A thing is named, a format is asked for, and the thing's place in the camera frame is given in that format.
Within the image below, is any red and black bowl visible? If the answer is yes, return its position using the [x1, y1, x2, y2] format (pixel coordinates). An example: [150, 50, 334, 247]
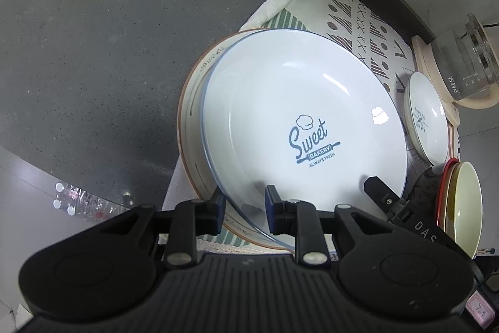
[409, 157, 461, 236]

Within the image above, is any small white printed plate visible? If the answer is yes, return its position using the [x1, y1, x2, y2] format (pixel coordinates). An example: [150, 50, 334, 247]
[403, 71, 451, 166]

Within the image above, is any large flower pattern plate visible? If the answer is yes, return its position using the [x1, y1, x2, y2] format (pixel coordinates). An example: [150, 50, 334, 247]
[177, 29, 297, 252]

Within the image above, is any patterned fringed table mat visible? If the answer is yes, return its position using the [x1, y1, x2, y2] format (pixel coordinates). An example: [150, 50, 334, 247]
[162, 0, 461, 252]

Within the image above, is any clear plastic bottle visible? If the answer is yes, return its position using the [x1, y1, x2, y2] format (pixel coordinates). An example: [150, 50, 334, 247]
[52, 181, 129, 220]

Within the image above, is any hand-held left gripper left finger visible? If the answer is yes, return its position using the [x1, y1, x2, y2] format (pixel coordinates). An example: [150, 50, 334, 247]
[97, 187, 227, 269]

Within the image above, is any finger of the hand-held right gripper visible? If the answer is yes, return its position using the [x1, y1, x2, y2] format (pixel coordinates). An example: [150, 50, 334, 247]
[363, 176, 474, 259]

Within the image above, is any blue-rimmed white printed plate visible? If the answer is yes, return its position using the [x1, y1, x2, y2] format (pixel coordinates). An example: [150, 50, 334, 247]
[201, 29, 408, 252]

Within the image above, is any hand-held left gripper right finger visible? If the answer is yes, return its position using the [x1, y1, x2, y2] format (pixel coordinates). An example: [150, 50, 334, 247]
[265, 185, 394, 267]

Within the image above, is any glass electric kettle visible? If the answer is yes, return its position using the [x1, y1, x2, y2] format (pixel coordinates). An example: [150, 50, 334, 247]
[411, 14, 499, 123]

